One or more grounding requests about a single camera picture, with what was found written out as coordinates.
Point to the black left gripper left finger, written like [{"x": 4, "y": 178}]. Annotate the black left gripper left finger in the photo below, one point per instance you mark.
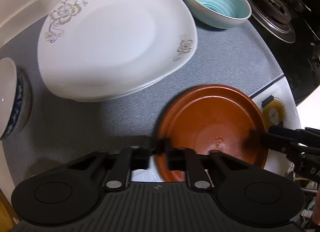
[{"x": 131, "y": 159}]

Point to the grey counter mat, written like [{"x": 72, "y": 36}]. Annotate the grey counter mat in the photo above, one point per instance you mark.
[{"x": 60, "y": 130}]

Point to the blue patterned white bowl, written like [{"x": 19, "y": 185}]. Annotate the blue patterned white bowl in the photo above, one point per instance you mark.
[{"x": 15, "y": 98}]

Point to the white floral square plate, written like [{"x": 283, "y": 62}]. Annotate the white floral square plate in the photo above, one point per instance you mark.
[{"x": 92, "y": 50}]

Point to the brown round plate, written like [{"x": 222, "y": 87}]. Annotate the brown round plate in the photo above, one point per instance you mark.
[{"x": 215, "y": 117}]

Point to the black gas stove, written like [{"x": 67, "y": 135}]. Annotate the black gas stove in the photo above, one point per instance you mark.
[{"x": 291, "y": 32}]

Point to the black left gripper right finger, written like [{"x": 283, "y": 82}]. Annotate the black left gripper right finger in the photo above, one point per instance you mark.
[{"x": 201, "y": 171}]

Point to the teal ribbed bowl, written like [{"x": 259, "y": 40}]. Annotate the teal ribbed bowl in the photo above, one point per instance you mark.
[{"x": 221, "y": 14}]

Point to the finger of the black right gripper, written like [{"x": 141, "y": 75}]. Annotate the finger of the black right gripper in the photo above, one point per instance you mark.
[{"x": 288, "y": 141}]

